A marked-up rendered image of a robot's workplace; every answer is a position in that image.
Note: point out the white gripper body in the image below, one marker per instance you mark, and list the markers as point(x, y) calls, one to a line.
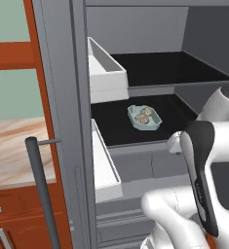
point(174, 142)

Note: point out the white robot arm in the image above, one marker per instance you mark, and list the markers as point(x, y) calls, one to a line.
point(226, 136)

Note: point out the pale blue tupperware container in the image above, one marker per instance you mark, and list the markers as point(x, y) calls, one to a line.
point(153, 123)

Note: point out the grey fridge drawer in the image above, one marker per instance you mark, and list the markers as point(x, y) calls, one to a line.
point(135, 167)
point(122, 230)

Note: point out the white fridge door bin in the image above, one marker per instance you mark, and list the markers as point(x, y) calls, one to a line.
point(104, 175)
point(106, 84)

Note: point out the grey fridge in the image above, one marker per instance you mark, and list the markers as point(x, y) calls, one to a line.
point(135, 26)

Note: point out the grey fridge door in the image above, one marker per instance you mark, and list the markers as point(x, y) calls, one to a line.
point(65, 81)

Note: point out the beige dumpling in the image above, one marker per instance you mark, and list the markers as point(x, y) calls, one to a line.
point(141, 118)
point(147, 111)

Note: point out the orange wooden side panel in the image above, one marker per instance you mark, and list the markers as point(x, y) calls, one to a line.
point(43, 84)

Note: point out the orange wooden cupboard door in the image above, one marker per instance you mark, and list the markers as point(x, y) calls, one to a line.
point(28, 235)

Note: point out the orange wooden wall shelf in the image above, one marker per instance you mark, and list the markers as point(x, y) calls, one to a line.
point(8, 55)

